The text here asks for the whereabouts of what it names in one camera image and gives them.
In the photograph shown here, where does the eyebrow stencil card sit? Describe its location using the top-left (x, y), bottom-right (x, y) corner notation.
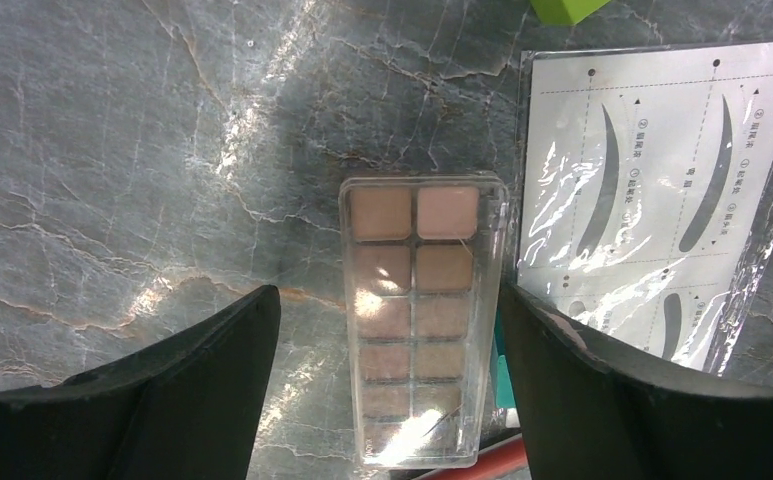
top-left (516, 41), bottom-right (773, 373)

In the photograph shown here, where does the teal cube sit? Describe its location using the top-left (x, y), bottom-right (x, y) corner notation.
top-left (490, 311), bottom-right (516, 409)

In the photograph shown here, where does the red lip gloss tube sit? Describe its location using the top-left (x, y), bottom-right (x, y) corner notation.
top-left (418, 436), bottom-right (528, 480)

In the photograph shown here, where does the lime green cube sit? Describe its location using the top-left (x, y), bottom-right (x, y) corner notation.
top-left (529, 0), bottom-right (609, 26)

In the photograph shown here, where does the brown eyeshadow palette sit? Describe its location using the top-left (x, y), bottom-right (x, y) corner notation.
top-left (338, 173), bottom-right (509, 470)

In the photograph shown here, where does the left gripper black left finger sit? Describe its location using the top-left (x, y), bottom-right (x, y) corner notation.
top-left (0, 285), bottom-right (281, 479)

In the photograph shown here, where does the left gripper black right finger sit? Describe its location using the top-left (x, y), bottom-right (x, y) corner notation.
top-left (499, 284), bottom-right (773, 479)

